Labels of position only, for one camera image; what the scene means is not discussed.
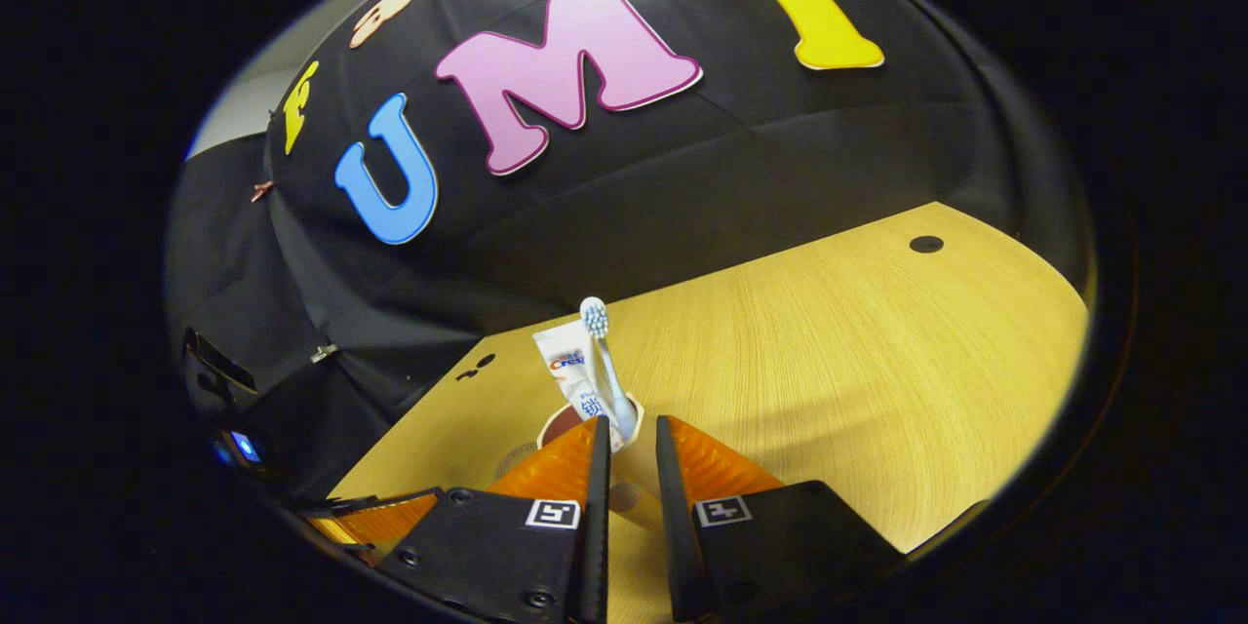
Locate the round cork coaster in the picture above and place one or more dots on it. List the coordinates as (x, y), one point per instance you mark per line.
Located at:
(512, 463)

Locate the black backdrop cloth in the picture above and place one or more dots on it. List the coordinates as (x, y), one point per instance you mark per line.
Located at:
(731, 166)

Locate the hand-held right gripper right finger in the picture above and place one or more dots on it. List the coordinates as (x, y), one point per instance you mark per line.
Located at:
(673, 526)

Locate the white toothpaste tube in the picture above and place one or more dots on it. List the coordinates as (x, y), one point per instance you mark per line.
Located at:
(570, 361)

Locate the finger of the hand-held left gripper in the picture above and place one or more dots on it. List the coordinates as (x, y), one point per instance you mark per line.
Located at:
(380, 517)

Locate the silver cloth clip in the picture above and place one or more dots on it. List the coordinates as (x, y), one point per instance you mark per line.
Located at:
(325, 352)

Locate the red cloth clip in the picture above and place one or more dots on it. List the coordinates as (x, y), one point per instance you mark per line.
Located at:
(261, 190)

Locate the beige cup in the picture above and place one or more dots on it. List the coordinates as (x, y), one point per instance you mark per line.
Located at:
(561, 429)

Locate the light blue toothbrush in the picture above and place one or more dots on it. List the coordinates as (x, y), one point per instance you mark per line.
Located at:
(594, 317)

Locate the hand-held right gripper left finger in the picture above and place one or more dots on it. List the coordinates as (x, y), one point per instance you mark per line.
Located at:
(597, 526)

